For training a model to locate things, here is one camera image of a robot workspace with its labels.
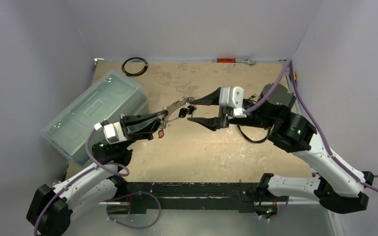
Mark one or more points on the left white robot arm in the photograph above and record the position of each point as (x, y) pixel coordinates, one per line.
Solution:
(52, 208)

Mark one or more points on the red key tag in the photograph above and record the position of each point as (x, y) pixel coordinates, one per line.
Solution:
(160, 133)

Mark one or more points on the red handled adjustable wrench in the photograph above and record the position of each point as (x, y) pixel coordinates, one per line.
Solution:
(234, 60)

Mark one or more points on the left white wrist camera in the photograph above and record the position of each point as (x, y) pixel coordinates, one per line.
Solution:
(113, 132)

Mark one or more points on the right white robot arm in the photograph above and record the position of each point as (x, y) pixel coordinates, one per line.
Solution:
(337, 186)

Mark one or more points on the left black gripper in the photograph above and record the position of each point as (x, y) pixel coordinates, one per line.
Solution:
(142, 131)

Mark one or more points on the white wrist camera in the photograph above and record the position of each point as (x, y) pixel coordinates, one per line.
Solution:
(113, 132)
(232, 98)

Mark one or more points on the clear plastic storage box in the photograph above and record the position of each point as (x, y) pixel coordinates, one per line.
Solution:
(112, 95)

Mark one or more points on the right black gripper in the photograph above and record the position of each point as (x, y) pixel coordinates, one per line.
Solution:
(224, 115)

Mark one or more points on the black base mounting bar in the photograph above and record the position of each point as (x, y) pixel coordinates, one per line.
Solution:
(244, 197)

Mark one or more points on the black key fob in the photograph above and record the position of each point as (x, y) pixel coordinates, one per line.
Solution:
(186, 111)

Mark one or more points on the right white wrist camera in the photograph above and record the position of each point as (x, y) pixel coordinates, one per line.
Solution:
(232, 98)

